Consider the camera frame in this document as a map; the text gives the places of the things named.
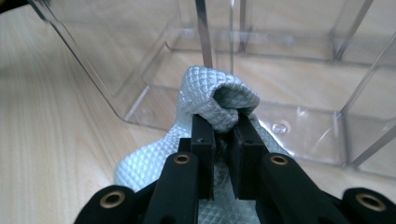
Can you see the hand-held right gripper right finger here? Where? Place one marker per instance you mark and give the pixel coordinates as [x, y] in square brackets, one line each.
[246, 161]

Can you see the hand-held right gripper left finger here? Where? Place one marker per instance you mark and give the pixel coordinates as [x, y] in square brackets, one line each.
[204, 149]

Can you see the light blue cloth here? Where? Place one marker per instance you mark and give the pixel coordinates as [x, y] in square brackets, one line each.
[205, 90]

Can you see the clear plastic organizer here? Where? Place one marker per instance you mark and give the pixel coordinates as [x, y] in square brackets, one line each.
[311, 130]

